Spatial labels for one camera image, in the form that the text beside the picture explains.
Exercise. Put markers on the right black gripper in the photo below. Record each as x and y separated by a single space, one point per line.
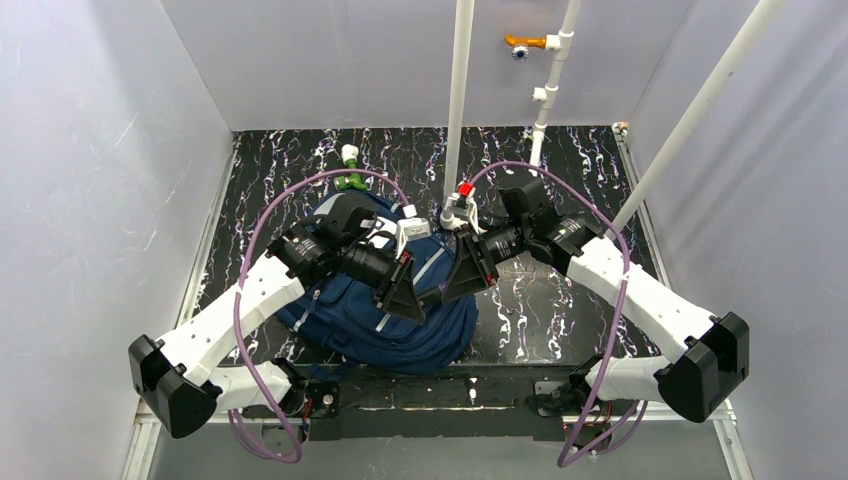
470 262

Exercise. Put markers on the navy blue student backpack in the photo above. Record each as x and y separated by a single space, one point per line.
338 314

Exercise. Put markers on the green white pipe fitting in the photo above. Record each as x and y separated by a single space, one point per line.
350 181

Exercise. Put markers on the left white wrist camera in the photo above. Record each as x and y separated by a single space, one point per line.
410 227

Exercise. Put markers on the orange tap on pipe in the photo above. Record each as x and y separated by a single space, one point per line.
522 45

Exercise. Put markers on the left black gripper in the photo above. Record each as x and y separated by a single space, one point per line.
398 281

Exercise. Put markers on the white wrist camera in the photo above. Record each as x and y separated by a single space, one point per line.
461 209
410 227

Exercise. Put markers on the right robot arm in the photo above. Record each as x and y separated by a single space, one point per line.
702 358

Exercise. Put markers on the white PVC pipe frame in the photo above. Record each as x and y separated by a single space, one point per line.
601 67

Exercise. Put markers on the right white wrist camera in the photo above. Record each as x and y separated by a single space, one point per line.
461 209

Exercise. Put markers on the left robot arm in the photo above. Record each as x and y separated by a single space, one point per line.
179 375

